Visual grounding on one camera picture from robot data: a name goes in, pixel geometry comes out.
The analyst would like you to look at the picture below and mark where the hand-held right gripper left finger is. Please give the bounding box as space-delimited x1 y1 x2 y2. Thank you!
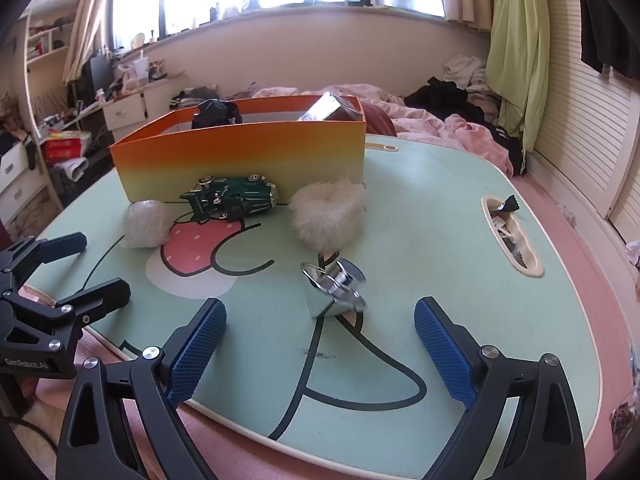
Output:
55 297 228 480

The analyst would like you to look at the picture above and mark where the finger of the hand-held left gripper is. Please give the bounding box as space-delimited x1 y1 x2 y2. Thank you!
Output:
10 232 88 281
47 277 132 328

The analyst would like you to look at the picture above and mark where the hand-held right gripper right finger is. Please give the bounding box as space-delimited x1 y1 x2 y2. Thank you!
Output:
414 296 587 480

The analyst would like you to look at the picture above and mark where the chrome metal drain stopper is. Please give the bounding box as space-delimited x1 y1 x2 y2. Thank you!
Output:
300 257 368 318

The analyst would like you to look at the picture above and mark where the black cloth bag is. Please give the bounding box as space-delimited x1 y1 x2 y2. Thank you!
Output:
191 100 244 130

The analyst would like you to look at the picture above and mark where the orange cardboard box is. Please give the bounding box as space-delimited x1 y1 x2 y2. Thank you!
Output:
110 95 368 202

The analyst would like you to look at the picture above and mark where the silver foil packet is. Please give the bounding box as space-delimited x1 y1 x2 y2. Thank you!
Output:
297 91 363 122

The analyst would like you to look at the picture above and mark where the green cartoon desktop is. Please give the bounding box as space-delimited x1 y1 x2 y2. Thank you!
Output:
27 132 603 480

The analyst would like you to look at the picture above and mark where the white drawer unit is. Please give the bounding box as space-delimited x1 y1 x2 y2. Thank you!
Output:
0 140 63 226

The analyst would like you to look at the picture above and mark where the clear bubble wrap ball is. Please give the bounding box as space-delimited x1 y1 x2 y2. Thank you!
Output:
121 200 173 250

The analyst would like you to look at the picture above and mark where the red tissue box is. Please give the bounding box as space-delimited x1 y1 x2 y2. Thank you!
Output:
44 130 93 163

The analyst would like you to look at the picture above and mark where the small trinkets pile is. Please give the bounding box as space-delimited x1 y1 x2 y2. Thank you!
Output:
492 215 533 268

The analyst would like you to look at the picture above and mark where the white desk with drawer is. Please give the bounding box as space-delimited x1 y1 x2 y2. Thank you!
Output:
102 77 186 143

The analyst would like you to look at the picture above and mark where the green toy car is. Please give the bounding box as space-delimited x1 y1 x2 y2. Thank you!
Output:
179 174 280 223

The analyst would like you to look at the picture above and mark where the pink bed sheet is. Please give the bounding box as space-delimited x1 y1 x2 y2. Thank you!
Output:
0 160 640 480

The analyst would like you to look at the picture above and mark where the black monitor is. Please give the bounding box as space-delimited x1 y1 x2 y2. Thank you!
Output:
89 55 113 103

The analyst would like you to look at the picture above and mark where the beige fluffy pom-pom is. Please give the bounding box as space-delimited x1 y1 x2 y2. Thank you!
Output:
289 177 366 251

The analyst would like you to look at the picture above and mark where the grey clothes pile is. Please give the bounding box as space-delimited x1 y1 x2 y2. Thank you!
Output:
170 85 223 110

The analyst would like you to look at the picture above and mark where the pink blanket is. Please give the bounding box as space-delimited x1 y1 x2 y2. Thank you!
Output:
252 82 513 176

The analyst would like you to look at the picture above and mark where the black clothes pile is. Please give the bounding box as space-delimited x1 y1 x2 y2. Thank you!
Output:
404 77 526 176

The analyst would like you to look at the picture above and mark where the white louvered door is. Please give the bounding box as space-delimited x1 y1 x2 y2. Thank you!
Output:
530 0 640 241

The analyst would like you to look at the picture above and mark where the white clothes pile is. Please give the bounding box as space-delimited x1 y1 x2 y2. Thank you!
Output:
442 55 501 111

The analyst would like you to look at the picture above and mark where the green curtain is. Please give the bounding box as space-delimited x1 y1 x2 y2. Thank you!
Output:
485 0 551 153

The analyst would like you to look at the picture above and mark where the black hanging garment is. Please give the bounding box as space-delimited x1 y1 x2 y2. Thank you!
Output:
575 0 640 81

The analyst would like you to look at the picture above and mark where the white wall shelf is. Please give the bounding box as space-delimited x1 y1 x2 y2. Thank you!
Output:
22 15 76 66

